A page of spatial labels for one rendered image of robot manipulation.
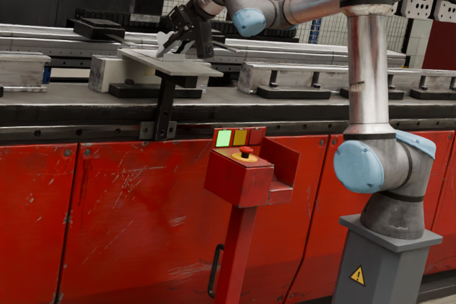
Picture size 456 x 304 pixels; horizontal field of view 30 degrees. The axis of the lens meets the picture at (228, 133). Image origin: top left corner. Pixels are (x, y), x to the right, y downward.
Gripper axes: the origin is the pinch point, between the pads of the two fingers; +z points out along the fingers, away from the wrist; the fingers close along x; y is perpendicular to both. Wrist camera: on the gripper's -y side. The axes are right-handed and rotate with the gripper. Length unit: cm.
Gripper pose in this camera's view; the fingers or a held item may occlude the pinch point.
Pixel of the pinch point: (167, 56)
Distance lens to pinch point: 239.0
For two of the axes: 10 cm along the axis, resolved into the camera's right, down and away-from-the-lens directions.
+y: -4.5, -8.4, 3.2
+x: -6.6, 0.7, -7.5
